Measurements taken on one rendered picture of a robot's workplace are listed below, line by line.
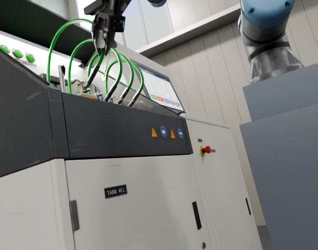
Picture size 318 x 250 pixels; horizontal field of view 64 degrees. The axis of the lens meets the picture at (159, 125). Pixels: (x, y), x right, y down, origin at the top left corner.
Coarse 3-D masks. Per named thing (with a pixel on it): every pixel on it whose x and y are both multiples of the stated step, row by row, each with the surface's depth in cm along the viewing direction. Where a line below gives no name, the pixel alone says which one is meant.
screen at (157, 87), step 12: (132, 60) 156; (144, 72) 160; (156, 72) 178; (144, 84) 151; (156, 84) 166; (168, 84) 185; (156, 96) 156; (168, 96) 172; (168, 108) 162; (180, 108) 178
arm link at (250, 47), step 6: (240, 18) 76; (240, 24) 76; (240, 30) 77; (246, 36) 71; (282, 36) 70; (246, 42) 74; (252, 42) 71; (258, 42) 70; (264, 42) 69; (270, 42) 69; (276, 42) 69; (288, 42) 71; (246, 48) 75; (252, 48) 73; (258, 48) 71
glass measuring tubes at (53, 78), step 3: (39, 75) 120; (42, 75) 118; (45, 75) 120; (51, 75) 123; (45, 78) 119; (51, 78) 122; (54, 78) 124; (57, 78) 125; (51, 81) 123; (54, 81) 123; (57, 81) 125; (66, 81) 130; (54, 84) 126; (57, 84) 125; (66, 84) 129; (57, 87) 125; (60, 90) 128
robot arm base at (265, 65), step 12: (264, 48) 70; (276, 48) 69; (288, 48) 70; (252, 60) 73; (264, 60) 69; (276, 60) 68; (288, 60) 67; (252, 72) 73; (264, 72) 68; (276, 72) 66
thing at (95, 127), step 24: (72, 96) 63; (72, 120) 60; (96, 120) 67; (120, 120) 76; (144, 120) 87; (168, 120) 102; (72, 144) 58; (96, 144) 65; (120, 144) 73; (144, 144) 83; (168, 144) 96
